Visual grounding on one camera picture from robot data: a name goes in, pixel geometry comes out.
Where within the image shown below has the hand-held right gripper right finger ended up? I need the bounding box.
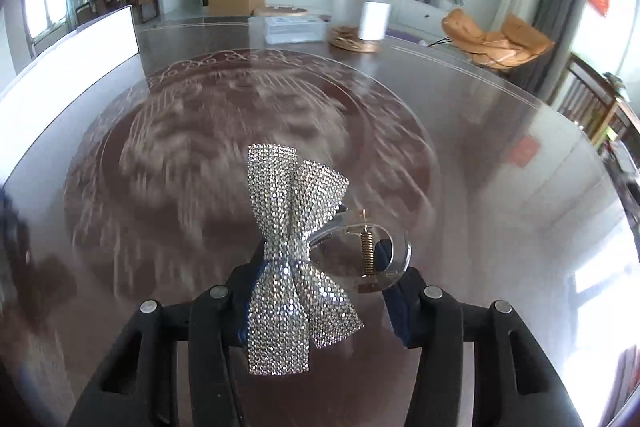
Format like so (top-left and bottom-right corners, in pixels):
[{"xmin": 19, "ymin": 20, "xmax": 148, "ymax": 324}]
[{"xmin": 386, "ymin": 268, "xmax": 584, "ymax": 427}]

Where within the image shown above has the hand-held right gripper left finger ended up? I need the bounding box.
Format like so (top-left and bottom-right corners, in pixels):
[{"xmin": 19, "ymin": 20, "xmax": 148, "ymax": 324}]
[{"xmin": 65, "ymin": 256, "xmax": 264, "ymax": 427}]

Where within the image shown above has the rhinestone bow hair clip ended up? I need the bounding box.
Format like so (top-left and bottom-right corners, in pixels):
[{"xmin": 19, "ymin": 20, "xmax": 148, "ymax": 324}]
[{"xmin": 246, "ymin": 143, "xmax": 414, "ymax": 378}]

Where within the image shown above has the white panel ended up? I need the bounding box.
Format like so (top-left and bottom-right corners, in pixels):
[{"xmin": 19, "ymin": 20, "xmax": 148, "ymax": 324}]
[{"xmin": 0, "ymin": 4, "xmax": 141, "ymax": 184}]

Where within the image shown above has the wooden chair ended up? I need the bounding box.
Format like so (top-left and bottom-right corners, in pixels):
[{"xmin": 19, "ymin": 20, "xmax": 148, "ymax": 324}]
[{"xmin": 546, "ymin": 51, "xmax": 640, "ymax": 154}]

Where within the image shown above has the orange lounge chair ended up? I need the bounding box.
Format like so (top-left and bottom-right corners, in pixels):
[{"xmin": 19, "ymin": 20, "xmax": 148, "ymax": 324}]
[{"xmin": 440, "ymin": 8, "xmax": 557, "ymax": 71}]

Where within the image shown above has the clear plastic box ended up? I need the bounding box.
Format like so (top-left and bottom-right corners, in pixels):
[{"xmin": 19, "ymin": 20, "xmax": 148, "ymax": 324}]
[{"xmin": 264, "ymin": 15, "xmax": 329, "ymax": 44}]

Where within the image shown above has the clear jar with black lid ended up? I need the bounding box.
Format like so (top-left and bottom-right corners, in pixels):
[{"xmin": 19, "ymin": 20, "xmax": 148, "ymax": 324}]
[{"xmin": 326, "ymin": 0, "xmax": 394, "ymax": 54}]

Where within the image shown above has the round wooden low table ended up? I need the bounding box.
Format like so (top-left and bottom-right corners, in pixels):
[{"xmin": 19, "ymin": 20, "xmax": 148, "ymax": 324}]
[{"xmin": 252, "ymin": 5, "xmax": 309, "ymax": 17}]

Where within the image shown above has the cardboard box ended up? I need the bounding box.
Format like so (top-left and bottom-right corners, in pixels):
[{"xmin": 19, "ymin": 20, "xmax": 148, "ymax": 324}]
[{"xmin": 206, "ymin": 0, "xmax": 266, "ymax": 16}]

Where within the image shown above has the grey curtain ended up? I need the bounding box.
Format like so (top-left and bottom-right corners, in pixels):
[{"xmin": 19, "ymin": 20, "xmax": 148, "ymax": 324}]
[{"xmin": 509, "ymin": 0, "xmax": 597, "ymax": 98}]

